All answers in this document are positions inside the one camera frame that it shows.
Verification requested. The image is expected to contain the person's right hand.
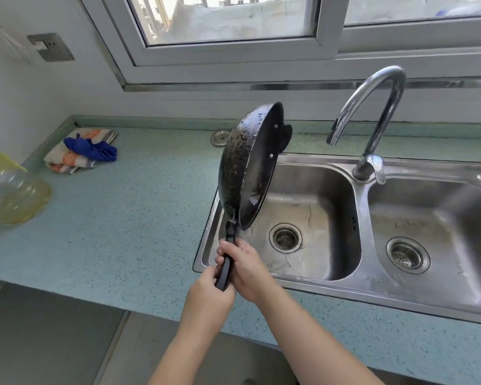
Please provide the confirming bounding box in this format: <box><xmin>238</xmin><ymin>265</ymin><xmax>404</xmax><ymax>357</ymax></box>
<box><xmin>215</xmin><ymin>239</ymin><xmax>280</xmax><ymax>304</ymax></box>

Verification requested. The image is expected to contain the person's left hand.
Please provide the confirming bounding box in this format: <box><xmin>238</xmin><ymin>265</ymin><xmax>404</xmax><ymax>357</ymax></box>
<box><xmin>185</xmin><ymin>265</ymin><xmax>236</xmax><ymax>318</ymax></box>

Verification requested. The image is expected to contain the black frying pan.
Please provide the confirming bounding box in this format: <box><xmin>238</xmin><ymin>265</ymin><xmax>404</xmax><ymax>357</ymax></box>
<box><xmin>214</xmin><ymin>101</ymin><xmax>293</xmax><ymax>292</ymax></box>

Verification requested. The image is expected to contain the person's right forearm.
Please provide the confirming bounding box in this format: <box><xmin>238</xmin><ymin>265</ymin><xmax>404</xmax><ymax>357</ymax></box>
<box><xmin>260</xmin><ymin>285</ymin><xmax>386</xmax><ymax>385</ymax></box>

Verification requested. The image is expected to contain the person's left forearm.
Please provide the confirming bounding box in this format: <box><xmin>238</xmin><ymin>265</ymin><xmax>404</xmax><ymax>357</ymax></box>
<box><xmin>148</xmin><ymin>313</ymin><xmax>242</xmax><ymax>385</ymax></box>

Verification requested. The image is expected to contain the small metal drain strainer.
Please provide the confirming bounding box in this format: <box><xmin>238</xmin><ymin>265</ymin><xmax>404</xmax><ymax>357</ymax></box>
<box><xmin>269</xmin><ymin>223</ymin><xmax>304</xmax><ymax>254</ymax></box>

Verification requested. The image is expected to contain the stainless steel double sink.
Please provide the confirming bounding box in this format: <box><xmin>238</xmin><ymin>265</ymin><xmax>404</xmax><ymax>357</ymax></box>
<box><xmin>192</xmin><ymin>150</ymin><xmax>481</xmax><ymax>328</ymax></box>

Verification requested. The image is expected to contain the blue cloth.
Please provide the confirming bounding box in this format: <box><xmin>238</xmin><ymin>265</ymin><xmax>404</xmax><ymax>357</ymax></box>
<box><xmin>63</xmin><ymin>133</ymin><xmax>118</xmax><ymax>162</ymax></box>

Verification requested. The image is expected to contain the large metal drain strainer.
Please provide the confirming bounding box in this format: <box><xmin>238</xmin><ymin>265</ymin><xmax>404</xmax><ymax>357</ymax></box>
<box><xmin>386</xmin><ymin>236</ymin><xmax>432</xmax><ymax>275</ymax></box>

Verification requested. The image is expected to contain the orange and white striped towel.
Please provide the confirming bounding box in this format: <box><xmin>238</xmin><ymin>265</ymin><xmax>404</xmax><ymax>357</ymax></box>
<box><xmin>44</xmin><ymin>128</ymin><xmax>119</xmax><ymax>175</ymax></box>

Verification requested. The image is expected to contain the chrome curved faucet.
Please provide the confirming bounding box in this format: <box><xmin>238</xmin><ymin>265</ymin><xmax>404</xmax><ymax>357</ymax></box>
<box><xmin>326</xmin><ymin>66</ymin><xmax>407</xmax><ymax>185</ymax></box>

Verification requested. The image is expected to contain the yellow transparent plastic jug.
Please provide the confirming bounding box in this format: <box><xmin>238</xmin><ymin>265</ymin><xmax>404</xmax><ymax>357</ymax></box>
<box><xmin>0</xmin><ymin>139</ymin><xmax>52</xmax><ymax>227</ymax></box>

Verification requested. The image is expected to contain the grey aluminium window frame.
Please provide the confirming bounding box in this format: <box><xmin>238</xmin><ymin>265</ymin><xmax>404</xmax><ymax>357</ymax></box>
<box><xmin>78</xmin><ymin>0</ymin><xmax>481</xmax><ymax>93</ymax></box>

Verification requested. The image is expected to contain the grey wall socket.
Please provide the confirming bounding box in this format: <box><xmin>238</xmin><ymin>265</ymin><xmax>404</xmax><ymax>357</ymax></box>
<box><xmin>27</xmin><ymin>33</ymin><xmax>75</xmax><ymax>62</ymax></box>

